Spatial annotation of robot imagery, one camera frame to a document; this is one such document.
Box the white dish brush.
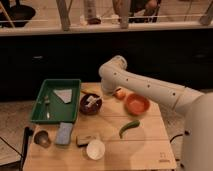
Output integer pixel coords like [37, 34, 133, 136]
[86, 95, 97, 107]

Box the purple bowl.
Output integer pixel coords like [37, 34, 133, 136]
[79, 95, 102, 115]

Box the metal spoon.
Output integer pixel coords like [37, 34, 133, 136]
[44, 96, 50, 119]

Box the orange fruit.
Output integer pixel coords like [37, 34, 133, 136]
[115, 89, 126, 100]

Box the orange bowl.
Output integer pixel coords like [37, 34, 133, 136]
[124, 93, 150, 116]

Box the black cable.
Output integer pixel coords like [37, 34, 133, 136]
[169, 130, 190, 171]

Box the green chili pepper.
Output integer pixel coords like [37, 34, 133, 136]
[119, 120, 140, 139]

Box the blue sponge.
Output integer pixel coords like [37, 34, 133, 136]
[55, 123, 73, 145]

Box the yellow banana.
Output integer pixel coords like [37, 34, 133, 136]
[81, 89, 99, 97]

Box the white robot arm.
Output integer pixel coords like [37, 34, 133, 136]
[98, 55, 213, 171]

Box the grey triangular cloth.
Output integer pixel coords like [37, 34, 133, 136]
[54, 89, 72, 104]

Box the green tray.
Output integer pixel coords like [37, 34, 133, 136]
[30, 79, 81, 124]

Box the black clamp stand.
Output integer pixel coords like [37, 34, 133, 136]
[0, 127, 34, 171]

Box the metal cup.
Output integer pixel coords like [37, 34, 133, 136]
[34, 130, 51, 148]

